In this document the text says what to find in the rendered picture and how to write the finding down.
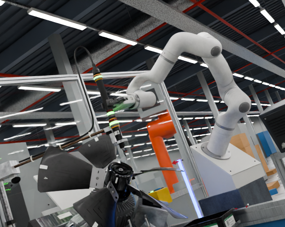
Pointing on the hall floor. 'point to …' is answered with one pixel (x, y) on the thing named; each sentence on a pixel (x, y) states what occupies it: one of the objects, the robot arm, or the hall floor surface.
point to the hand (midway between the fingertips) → (107, 104)
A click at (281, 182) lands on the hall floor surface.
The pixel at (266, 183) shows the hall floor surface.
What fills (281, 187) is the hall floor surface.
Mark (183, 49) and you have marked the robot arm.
